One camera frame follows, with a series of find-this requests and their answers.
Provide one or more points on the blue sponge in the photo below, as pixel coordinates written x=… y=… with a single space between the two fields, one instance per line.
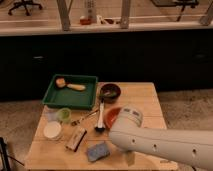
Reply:
x=97 y=152

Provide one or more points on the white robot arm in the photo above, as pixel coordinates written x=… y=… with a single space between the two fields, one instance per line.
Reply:
x=190 y=147

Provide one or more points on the green plastic tray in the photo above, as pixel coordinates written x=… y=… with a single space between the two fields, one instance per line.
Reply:
x=65 y=97

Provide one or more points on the dark brown bowl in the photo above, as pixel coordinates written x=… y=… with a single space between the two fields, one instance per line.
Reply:
x=110 y=93

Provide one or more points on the orange bowl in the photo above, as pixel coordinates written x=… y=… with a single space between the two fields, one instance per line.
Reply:
x=111 y=116

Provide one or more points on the metal fork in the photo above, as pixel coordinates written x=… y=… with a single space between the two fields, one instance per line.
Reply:
x=78 y=121

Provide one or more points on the green plastic cup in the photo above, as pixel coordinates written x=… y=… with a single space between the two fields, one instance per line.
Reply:
x=64 y=115

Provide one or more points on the clear plastic container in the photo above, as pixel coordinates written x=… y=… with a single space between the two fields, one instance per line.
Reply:
x=51 y=115

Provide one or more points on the brown rectangular block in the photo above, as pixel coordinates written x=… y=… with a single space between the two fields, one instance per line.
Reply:
x=76 y=138

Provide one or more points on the red bowl on shelf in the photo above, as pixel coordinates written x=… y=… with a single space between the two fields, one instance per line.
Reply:
x=85 y=21

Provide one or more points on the white round lid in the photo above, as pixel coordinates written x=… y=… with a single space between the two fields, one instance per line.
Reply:
x=52 y=130

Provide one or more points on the black office chair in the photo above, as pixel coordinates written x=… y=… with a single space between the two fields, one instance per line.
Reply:
x=24 y=3

